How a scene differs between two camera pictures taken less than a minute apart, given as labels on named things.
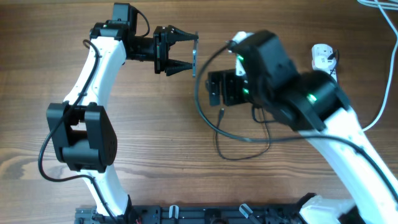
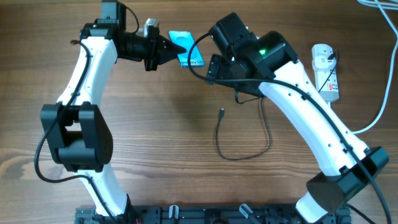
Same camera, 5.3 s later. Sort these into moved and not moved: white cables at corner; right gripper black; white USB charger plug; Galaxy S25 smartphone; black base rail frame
Moved: Galaxy S25 smartphone; right gripper black
Not moved: white USB charger plug; black base rail frame; white cables at corner
